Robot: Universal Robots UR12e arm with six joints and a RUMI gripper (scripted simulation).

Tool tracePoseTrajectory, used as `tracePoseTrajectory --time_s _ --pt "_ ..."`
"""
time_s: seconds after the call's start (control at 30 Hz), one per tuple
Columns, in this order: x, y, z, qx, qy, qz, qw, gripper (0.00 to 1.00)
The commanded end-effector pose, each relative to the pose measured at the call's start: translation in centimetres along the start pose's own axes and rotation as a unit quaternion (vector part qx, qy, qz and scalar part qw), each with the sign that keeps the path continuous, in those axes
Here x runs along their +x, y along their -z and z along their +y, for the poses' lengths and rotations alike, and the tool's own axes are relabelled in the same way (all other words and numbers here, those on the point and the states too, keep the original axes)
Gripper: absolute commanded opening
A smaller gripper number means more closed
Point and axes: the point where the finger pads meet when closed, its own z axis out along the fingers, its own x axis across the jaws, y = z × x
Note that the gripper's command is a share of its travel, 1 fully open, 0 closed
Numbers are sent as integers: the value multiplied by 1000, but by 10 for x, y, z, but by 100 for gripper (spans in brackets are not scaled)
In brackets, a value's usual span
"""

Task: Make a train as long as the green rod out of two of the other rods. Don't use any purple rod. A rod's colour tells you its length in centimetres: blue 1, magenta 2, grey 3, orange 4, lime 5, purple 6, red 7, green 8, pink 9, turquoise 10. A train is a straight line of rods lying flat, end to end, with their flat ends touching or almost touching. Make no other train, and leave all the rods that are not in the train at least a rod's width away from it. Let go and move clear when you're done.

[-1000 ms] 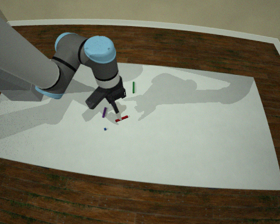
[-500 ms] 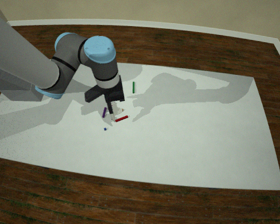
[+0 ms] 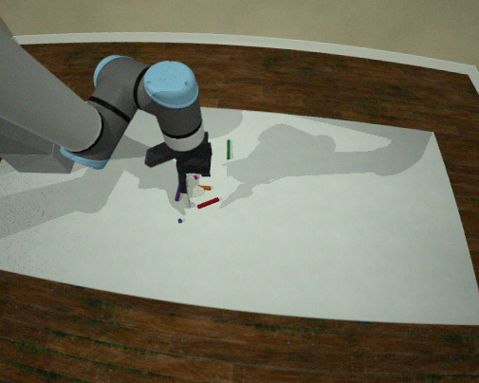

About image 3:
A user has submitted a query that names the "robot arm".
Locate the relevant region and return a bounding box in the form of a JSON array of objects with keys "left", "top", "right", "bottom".
[{"left": 0, "top": 28, "right": 204, "bottom": 170}]

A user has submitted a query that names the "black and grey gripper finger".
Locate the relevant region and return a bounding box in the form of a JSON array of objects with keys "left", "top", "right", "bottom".
[{"left": 177, "top": 170, "right": 205, "bottom": 209}]

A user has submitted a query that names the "dark red rod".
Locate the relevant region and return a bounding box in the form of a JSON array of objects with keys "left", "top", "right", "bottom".
[{"left": 197, "top": 197, "right": 219, "bottom": 209}]

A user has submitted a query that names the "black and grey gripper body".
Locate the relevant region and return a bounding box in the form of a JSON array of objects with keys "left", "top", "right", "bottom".
[{"left": 175, "top": 132, "right": 212, "bottom": 177}]

